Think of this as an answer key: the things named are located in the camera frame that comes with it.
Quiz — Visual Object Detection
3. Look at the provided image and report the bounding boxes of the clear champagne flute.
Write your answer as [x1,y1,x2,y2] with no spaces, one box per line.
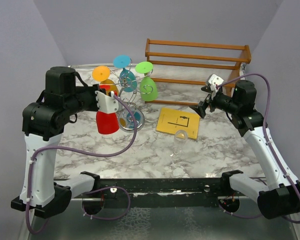
[170,129,188,160]

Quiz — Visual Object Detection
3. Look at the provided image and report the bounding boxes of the orange plastic wine glass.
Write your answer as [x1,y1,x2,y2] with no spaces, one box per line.
[91,65,119,96]

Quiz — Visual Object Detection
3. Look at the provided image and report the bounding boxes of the wooden shelf rack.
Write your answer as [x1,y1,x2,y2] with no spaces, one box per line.
[144,38,252,109]

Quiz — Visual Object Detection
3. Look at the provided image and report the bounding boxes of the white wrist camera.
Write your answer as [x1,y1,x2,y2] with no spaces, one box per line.
[206,73,224,99]
[95,91,119,114]

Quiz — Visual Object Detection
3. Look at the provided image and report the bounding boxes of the purple cable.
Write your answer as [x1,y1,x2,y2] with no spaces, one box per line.
[25,94,138,235]
[214,72,300,224]

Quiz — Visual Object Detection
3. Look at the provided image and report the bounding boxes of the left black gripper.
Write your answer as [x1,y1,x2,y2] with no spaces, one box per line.
[64,83,107,116]

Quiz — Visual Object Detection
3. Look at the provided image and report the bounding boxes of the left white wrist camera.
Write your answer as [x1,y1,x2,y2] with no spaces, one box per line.
[95,91,119,114]

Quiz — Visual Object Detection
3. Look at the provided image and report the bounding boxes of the blue plastic wine glass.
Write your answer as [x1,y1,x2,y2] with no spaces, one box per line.
[113,55,138,93]

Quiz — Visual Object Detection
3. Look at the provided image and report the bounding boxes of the green plastic wine glass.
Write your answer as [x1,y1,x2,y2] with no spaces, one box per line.
[135,61,158,102]

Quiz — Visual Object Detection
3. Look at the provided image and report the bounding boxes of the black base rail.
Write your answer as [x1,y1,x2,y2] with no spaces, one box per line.
[76,177,242,209]

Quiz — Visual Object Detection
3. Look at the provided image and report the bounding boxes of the clear small glass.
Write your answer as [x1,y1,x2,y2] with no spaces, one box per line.
[224,135,238,151]

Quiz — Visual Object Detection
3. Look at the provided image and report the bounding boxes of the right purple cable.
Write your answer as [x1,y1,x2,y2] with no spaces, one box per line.
[214,72,300,224]

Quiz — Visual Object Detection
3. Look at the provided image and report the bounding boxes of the red plastic wine glass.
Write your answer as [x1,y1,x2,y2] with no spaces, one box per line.
[95,84,121,135]

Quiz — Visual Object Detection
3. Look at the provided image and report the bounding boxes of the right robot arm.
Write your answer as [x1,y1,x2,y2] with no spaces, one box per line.
[191,80,300,219]

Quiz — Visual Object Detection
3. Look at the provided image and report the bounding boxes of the yellow book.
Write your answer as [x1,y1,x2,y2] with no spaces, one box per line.
[156,107,200,140]

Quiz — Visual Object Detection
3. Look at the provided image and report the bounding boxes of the chrome wine glass rack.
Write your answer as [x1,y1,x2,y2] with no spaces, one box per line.
[104,61,145,132]

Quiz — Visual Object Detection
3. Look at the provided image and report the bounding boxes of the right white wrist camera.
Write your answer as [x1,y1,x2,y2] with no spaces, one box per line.
[206,73,224,99]

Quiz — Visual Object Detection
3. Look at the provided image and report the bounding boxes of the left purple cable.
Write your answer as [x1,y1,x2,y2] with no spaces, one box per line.
[25,94,138,235]

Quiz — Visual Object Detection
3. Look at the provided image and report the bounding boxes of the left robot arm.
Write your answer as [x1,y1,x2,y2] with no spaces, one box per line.
[11,66,101,219]

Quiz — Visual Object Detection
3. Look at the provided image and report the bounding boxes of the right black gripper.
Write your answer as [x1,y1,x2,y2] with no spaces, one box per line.
[190,85,240,118]

